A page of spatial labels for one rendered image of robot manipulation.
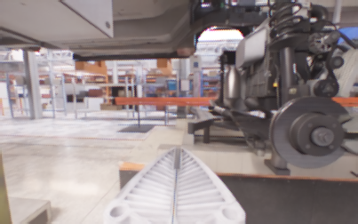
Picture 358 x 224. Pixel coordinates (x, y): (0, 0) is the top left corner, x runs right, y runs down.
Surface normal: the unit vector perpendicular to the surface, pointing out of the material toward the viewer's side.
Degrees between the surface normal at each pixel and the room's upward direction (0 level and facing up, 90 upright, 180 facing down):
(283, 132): 90
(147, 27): 105
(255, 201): 90
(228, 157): 90
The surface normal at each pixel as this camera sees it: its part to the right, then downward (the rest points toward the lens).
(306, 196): -0.10, 0.11
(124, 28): -0.07, 0.38
